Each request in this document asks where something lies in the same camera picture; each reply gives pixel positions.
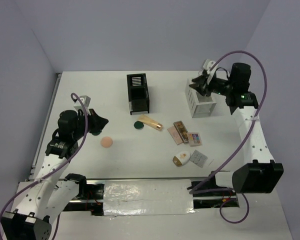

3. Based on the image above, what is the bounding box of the silver taped panel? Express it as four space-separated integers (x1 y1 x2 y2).
103 179 194 216

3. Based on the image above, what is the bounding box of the colourful eyeshadow palette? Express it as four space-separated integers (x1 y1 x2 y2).
187 132 202 147

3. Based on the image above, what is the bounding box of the black slotted organizer box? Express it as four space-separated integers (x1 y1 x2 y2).
126 73 150 115

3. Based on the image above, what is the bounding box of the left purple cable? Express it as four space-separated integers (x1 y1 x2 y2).
0 93 90 240

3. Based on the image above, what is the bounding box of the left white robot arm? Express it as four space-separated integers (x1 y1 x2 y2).
0 108 109 240

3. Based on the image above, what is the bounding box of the white gold egg bottle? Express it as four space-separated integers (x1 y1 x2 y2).
172 150 191 167

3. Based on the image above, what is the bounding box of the white slotted organizer box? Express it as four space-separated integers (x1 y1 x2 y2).
184 78 217 118

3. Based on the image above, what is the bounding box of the pink palette case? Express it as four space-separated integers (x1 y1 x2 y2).
167 126 183 145

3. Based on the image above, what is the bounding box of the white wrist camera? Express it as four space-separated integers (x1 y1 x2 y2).
73 95 91 114
202 59 219 76

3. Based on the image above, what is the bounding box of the dark green powder puff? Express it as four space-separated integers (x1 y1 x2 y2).
133 121 144 130

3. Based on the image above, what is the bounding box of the peach round makeup sponge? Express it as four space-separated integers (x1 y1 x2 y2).
100 136 113 148

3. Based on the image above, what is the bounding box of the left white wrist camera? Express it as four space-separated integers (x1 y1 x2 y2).
73 95 91 114

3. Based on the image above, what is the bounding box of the grey glitter palette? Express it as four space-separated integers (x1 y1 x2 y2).
189 150 208 168

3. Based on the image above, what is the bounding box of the purple cable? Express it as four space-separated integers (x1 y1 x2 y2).
0 93 90 240
188 50 268 225

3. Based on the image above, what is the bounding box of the brown eyeshadow palette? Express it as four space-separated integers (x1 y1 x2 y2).
173 120 189 144

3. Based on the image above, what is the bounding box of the dark green strapped puff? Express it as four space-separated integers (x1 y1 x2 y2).
91 131 101 136

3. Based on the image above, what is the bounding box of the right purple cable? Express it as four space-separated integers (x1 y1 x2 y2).
188 50 268 225

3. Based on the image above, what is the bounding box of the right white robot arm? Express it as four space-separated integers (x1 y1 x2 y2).
189 60 284 196

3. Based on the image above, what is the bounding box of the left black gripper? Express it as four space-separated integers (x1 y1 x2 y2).
72 108 109 140

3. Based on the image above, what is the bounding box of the beige gold cosmetic tube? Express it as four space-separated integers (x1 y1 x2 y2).
137 114 163 131

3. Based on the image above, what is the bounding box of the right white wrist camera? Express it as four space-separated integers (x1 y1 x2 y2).
202 59 219 76

